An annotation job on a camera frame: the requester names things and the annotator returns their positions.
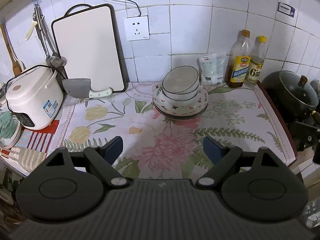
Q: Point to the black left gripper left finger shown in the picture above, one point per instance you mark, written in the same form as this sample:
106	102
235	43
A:
101	160

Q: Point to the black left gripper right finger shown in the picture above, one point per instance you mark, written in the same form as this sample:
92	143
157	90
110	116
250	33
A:
225	160

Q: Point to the teal fried egg plate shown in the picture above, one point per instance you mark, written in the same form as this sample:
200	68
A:
187	110

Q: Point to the white ribbed bowl front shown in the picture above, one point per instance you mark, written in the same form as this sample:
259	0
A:
179	103

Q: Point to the white ribbed bowl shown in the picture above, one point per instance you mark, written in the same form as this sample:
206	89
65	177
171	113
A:
181	80
183	96
179	103

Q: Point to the white plate with sun drawing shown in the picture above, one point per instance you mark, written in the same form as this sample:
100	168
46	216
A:
180	117

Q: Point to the white plate pink rabbit carrots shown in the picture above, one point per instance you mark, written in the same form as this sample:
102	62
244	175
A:
202	96

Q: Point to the floral tablecloth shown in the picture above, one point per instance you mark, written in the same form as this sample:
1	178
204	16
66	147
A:
158	147

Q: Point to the striped red cloth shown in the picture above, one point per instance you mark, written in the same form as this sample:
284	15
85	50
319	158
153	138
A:
30	150

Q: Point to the oil bottle yellow label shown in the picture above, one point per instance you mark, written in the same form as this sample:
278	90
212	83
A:
239	60

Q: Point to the white rice cooker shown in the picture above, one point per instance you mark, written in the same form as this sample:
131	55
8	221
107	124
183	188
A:
35	97

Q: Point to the white plastic salt bag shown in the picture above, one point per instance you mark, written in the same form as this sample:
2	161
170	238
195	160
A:
212	68

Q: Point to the black wok with glass lid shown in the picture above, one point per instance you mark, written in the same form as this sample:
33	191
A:
297	103

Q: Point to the white bowl under strainer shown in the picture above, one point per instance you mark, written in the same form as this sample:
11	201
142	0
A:
8	143

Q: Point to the vinegar bottle yellow cap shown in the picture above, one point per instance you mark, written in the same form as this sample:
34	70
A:
257	60

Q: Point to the green strainer basket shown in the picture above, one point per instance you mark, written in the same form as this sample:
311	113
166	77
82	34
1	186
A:
8	126

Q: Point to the hanging steel ladle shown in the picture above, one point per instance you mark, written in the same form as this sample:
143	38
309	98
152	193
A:
52	57

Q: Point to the white cutting board black rim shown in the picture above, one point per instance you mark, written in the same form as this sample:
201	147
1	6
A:
88	40

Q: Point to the wooden spatula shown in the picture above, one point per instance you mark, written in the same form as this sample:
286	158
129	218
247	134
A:
17	65

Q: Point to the cream plastic rice spoon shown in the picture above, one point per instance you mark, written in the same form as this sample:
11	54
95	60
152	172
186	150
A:
31	29

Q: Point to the cleaver with white handle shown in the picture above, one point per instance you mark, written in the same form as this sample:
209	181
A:
81	89

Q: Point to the white wall socket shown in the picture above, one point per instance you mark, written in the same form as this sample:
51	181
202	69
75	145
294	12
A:
137	28

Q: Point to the blue white wall sticker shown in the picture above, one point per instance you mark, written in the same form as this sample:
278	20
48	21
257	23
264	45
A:
286	9

